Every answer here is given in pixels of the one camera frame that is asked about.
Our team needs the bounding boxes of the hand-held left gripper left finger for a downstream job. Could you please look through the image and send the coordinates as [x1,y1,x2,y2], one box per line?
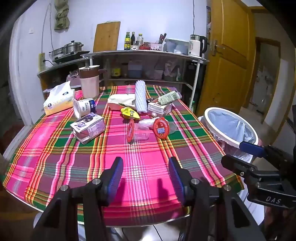
[30,157,124,241]

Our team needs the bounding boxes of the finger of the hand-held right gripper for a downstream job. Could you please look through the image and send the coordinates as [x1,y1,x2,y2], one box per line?
[221,154,259,180]
[239,142,288,164]

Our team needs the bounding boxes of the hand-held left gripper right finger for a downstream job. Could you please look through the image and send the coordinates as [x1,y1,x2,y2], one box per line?
[168,157,266,241]

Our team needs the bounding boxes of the white round trash bin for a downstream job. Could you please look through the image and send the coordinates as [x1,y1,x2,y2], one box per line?
[198,107,259,163]

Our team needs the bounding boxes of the pale blue bin liner bag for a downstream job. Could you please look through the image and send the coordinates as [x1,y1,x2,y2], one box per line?
[199,110,257,163]

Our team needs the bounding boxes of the clear cup with red lid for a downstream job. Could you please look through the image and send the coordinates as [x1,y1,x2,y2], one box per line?
[153,117,177,139]
[127,119,149,142]

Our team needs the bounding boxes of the purple milk carton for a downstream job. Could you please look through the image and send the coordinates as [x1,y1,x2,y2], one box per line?
[70,112,106,145]

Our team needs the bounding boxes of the clear plastic wrapper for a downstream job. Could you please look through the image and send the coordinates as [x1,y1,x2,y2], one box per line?
[138,118,160,130]

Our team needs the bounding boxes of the yellow snack packet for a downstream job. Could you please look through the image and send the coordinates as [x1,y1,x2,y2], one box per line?
[120,106,140,120]

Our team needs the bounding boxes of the white red strawberry milk carton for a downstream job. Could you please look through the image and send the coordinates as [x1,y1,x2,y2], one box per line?
[147,102,173,117]

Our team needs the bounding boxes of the white blue yogurt cup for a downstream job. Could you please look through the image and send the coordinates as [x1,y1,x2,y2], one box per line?
[72,97,96,118]

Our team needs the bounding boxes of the white foam net sleeve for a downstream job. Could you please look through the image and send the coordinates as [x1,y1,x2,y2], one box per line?
[135,80,148,114]

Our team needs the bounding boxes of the green white packet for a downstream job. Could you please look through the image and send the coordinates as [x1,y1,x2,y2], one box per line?
[158,91,182,105]

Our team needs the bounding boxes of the pink green plaid tablecloth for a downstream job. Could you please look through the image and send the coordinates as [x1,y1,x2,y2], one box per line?
[2,85,244,226]

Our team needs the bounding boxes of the yellow wooden door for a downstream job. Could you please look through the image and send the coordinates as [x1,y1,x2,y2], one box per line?
[196,0,255,116]

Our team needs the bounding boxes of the pink jug with brown lid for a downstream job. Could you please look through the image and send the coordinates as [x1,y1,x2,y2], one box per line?
[79,65,108,99]

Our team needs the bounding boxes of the white yellow tissue pack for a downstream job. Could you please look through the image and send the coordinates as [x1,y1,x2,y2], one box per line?
[43,81,75,116]

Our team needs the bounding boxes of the dark plastic jerry can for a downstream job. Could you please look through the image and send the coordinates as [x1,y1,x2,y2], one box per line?
[128,61,142,78]

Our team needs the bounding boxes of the plastic bags on shelf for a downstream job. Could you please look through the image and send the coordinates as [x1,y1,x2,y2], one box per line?
[144,60,181,81]

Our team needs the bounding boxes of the white black electric kettle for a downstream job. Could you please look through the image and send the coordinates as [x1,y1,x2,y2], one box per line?
[188,34,208,57]

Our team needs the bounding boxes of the white metal shelf unit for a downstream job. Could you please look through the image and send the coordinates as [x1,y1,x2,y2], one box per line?
[81,50,210,112]

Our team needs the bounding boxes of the clear plastic storage container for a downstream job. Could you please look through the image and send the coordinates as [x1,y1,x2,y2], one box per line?
[164,38,190,55]

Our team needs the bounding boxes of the steel pot with lid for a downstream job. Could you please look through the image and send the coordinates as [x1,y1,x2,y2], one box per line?
[63,40,84,54]

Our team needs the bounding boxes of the small steel pot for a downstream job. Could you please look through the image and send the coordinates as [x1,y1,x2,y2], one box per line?
[50,47,67,59]

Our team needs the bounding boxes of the bamboo cutting board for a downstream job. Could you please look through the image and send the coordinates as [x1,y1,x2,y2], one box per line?
[93,21,121,52]

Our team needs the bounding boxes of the green hanging cloth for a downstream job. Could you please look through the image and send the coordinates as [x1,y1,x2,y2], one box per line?
[54,0,70,30]

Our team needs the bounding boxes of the metal door handle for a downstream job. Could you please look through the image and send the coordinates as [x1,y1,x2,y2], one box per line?
[209,39,225,56]

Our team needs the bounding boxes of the white wall cable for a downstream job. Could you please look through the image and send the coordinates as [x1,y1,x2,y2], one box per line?
[41,3,53,54]

